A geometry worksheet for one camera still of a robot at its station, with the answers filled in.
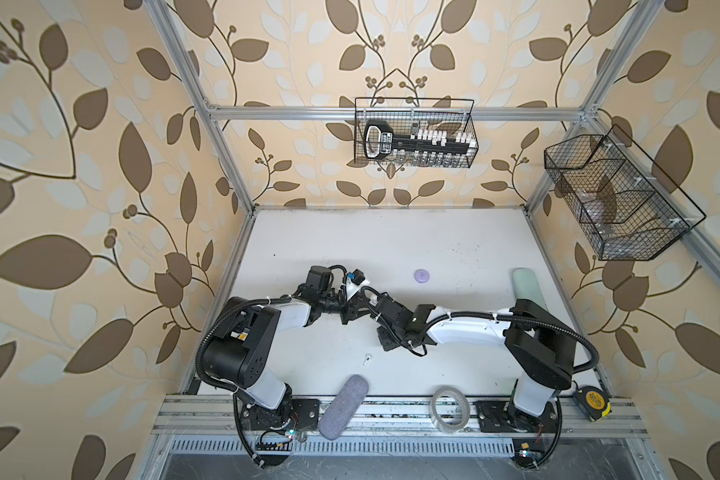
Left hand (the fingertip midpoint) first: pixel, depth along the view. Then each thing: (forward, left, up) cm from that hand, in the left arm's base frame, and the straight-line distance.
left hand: (374, 303), depth 86 cm
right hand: (-8, -4, -7) cm, 11 cm away
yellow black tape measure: (-23, -56, -4) cm, 61 cm away
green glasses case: (+10, -49, -5) cm, 50 cm away
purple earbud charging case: (+14, -16, -6) cm, 22 cm away
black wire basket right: (+15, -62, +27) cm, 69 cm away
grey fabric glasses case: (-26, +7, -5) cm, 27 cm away
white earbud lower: (-14, +2, -7) cm, 16 cm away
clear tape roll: (-25, -20, -7) cm, 33 cm away
